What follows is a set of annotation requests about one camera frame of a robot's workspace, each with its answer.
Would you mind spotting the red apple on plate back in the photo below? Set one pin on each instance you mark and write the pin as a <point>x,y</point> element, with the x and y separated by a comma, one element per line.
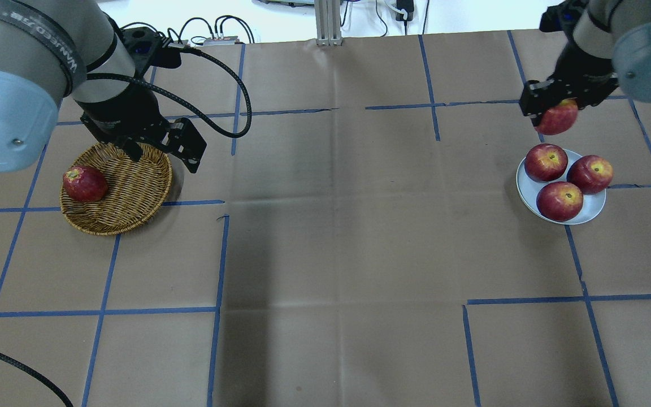
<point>545,163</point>

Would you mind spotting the grey round plate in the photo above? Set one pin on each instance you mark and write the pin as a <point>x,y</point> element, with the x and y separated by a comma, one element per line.
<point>528,190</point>

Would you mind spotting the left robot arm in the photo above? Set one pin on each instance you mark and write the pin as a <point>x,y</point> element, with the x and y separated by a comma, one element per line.
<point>51,50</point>

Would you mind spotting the red apple on plate side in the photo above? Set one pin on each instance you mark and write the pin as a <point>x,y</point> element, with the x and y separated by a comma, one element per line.
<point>592,174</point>

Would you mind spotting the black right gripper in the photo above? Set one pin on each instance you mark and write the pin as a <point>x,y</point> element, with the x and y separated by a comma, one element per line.
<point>581,69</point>

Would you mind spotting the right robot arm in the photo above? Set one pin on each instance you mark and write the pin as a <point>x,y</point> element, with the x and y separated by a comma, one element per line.
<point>608,47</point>

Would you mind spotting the aluminium frame post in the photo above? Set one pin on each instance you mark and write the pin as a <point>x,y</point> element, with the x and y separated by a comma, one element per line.
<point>328,23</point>

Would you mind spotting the dark red apple in basket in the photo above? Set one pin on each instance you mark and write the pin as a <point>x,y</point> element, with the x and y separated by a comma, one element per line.
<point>85,184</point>

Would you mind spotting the red apple on plate front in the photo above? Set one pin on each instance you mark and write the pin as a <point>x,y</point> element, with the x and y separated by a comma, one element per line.
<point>560,201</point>

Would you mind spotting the red yellow apple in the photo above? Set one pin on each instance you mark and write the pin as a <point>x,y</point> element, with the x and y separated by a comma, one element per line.
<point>558,119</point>

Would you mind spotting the round wicker basket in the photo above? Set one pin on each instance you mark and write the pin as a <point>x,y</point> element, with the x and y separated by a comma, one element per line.
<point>136,190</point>

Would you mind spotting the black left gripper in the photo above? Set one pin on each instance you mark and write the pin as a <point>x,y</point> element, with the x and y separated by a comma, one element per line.
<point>117,112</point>

